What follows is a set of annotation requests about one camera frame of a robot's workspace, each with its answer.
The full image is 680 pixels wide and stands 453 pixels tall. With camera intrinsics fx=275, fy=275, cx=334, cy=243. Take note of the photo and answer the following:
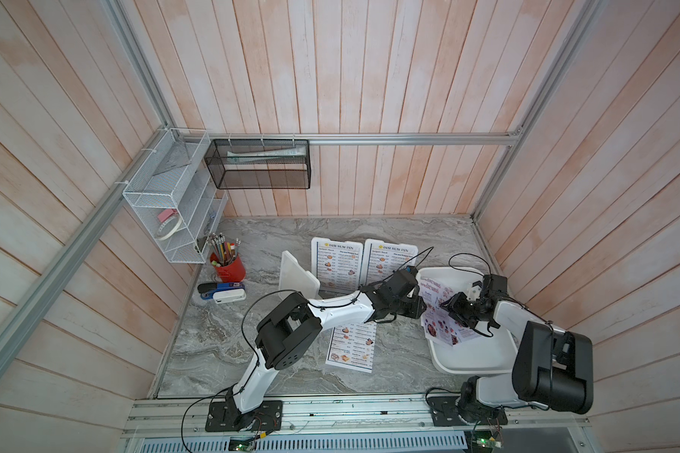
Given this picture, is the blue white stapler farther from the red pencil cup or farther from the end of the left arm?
the end of the left arm

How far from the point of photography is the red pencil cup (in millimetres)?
921

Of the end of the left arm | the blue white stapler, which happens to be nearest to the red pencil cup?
the blue white stapler
